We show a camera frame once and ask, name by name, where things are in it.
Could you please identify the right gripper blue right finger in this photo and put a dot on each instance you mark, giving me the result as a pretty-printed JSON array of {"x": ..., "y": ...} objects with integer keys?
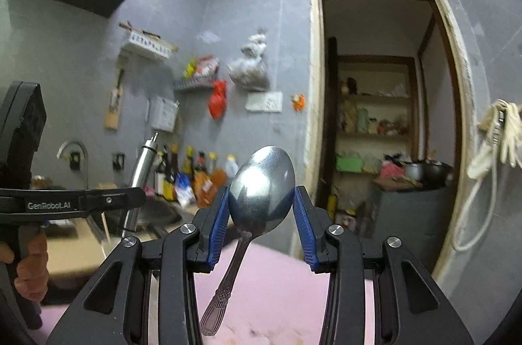
[{"x": 331, "y": 249}]

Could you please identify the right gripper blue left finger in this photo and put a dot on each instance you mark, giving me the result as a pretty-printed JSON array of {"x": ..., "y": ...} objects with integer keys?
[{"x": 189, "y": 250}]

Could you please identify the left hand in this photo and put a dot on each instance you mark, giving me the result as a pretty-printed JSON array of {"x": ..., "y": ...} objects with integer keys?
[{"x": 32, "y": 272}]

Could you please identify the steel faucet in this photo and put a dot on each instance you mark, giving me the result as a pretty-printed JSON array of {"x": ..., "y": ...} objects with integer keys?
[{"x": 75, "y": 152}]

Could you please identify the pink table cloth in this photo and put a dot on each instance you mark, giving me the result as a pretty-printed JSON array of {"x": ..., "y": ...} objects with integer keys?
[{"x": 276, "y": 300}]

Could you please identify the yellow-label sauce bottle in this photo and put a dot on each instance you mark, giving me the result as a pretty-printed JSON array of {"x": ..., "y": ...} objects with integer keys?
[{"x": 188, "y": 164}]

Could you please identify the dark soy sauce bottle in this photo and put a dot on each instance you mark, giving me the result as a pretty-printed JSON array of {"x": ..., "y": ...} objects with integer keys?
[{"x": 171, "y": 172}]

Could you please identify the wooden knife holder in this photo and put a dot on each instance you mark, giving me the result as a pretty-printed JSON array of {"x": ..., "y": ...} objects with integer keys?
[{"x": 112, "y": 113}]

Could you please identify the white plastic jug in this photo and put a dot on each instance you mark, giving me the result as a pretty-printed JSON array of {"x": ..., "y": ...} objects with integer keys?
[{"x": 231, "y": 167}]

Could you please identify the grey cabinet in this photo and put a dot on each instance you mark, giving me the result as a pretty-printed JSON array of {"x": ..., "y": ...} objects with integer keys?
[{"x": 419, "y": 218}]

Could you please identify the black pot on cabinet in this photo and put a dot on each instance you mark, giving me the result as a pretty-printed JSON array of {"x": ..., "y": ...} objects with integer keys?
[{"x": 435, "y": 174}]

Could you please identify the wooden shelf unit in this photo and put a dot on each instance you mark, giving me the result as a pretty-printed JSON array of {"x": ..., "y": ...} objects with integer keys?
[{"x": 379, "y": 118}]

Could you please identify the red plastic bag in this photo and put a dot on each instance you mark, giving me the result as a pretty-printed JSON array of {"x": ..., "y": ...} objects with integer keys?
[{"x": 218, "y": 101}]

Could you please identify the clear bag of dried goods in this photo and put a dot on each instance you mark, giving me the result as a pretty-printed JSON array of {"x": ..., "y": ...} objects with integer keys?
[{"x": 250, "y": 70}]

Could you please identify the white wall rack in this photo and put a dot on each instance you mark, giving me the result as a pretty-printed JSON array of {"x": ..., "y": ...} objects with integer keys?
[{"x": 146, "y": 44}]

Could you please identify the white wall box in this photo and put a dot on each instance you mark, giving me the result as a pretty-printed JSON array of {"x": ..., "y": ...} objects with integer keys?
[{"x": 163, "y": 115}]

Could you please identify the grey wire wall shelf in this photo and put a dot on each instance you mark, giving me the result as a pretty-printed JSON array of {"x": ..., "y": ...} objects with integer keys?
[{"x": 193, "y": 83}]

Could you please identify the white wall socket plate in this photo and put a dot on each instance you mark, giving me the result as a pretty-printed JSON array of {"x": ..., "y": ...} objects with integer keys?
[{"x": 264, "y": 102}]

